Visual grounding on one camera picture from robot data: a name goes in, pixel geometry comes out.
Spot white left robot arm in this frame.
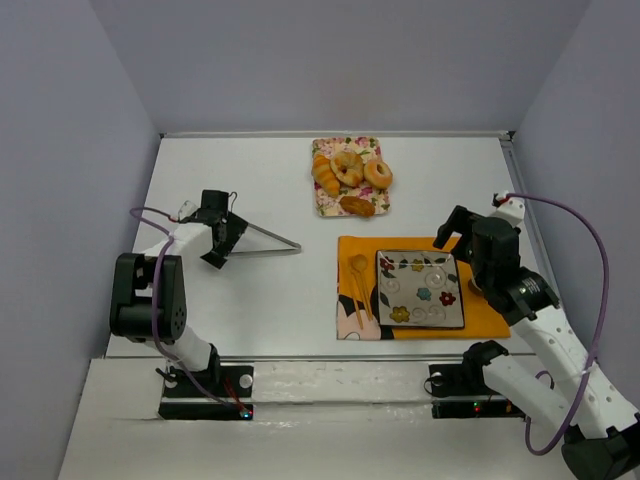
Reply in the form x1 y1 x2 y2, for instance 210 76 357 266
109 190 248 385

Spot wooden spoon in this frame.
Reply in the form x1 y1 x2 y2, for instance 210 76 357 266
349 254 374 321

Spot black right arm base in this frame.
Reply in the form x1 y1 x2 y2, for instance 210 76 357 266
423 364 524 420

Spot wooden chopstick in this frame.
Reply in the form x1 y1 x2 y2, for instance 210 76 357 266
348 276 364 331

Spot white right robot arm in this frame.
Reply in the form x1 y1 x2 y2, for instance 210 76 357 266
424 192 639 479

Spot small brown cup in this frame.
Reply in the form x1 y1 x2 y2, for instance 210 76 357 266
468 278 482 295

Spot square flower-patterned plate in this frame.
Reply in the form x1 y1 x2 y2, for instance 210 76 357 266
376 250 465 330

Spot brown fried pastry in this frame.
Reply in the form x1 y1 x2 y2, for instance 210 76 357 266
339 196 376 218

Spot twisted pretzel bread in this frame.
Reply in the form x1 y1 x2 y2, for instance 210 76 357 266
330 151 364 187

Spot striped croissant bread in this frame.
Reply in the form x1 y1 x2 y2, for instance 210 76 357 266
311 154 340 198

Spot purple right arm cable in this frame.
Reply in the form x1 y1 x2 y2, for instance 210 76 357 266
509 193 612 456

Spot stainless steel serving tongs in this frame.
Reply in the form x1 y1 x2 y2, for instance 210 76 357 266
230 221 302 258

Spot floral rectangular tray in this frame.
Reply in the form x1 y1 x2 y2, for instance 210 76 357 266
311 136 393 218

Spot glazed ring donut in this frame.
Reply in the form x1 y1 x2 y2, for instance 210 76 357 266
363 160 393 190

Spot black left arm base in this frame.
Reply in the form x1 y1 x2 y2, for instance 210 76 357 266
155 364 254 421

